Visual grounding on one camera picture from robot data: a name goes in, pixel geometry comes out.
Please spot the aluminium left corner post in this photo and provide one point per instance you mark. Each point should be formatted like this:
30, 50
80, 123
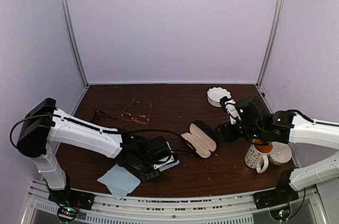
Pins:
73, 43

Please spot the light blue cloth left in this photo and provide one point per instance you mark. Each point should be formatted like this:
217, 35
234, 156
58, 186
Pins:
119, 181

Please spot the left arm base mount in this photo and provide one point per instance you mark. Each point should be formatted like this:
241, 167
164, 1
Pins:
70, 202

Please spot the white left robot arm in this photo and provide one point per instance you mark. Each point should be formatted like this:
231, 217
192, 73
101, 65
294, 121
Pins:
46, 124

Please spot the aluminium corner post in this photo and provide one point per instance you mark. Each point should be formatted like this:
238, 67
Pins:
73, 43
279, 5

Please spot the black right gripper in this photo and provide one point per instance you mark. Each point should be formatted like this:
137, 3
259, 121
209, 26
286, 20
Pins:
226, 135

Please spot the dark brown sunglasses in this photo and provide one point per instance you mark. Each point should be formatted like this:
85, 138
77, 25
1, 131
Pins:
99, 113

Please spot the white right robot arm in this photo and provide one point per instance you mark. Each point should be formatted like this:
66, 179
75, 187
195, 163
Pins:
249, 120

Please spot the black glasses case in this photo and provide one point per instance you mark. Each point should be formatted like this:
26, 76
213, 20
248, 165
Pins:
201, 138

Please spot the aluminium right corner post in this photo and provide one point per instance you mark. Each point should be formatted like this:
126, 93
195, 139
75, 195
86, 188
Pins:
279, 5

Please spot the white patterned mug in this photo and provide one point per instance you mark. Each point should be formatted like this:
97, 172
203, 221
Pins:
257, 156

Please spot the white cream bowl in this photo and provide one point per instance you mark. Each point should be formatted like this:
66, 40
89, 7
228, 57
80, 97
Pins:
280, 155

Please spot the light blue cloth right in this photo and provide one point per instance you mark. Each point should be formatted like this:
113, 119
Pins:
166, 163

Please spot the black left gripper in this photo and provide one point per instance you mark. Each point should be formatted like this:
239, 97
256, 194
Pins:
147, 176

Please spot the white scalloped ceramic dish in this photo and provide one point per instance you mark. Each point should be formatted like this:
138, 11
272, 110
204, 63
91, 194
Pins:
215, 94

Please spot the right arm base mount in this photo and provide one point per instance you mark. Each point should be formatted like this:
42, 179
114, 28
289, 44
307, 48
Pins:
279, 199

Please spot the aluminium front frame rail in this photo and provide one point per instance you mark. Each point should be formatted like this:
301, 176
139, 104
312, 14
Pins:
233, 208

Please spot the light blue cloth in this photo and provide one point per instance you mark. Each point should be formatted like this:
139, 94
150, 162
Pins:
166, 163
119, 181

